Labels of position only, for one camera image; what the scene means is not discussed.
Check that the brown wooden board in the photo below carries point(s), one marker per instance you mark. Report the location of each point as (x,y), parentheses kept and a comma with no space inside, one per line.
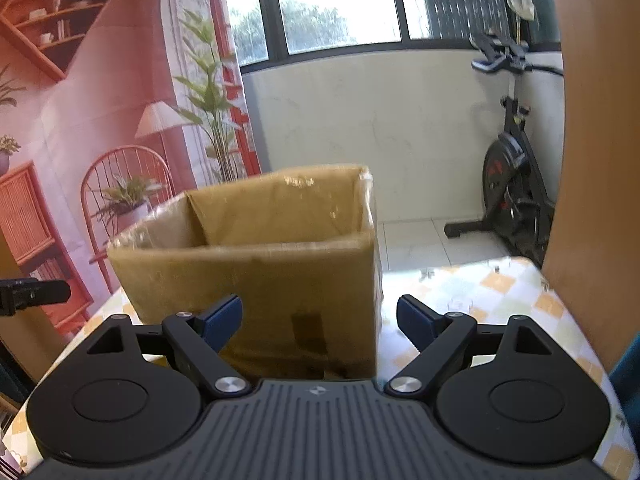
(595,160)

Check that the dark framed window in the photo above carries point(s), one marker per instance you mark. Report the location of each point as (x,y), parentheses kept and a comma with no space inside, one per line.
(320,5)

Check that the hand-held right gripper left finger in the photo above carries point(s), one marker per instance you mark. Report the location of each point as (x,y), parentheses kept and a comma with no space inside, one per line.
(225,319)

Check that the brown cardboard box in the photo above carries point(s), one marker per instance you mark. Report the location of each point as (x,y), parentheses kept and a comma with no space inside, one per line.
(280,270)

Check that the black exercise bike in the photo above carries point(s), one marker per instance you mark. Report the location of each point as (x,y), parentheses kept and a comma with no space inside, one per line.
(510,175)

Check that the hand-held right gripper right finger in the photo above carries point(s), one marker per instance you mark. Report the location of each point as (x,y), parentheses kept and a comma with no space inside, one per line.
(415,321)

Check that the teal cloth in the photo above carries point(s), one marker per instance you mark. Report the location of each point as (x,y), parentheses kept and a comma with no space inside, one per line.
(627,375)

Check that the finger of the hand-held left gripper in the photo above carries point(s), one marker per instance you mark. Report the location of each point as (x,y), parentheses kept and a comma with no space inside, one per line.
(35,294)

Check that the checked floral tablecloth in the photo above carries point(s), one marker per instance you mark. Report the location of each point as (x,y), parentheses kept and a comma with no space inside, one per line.
(500,285)

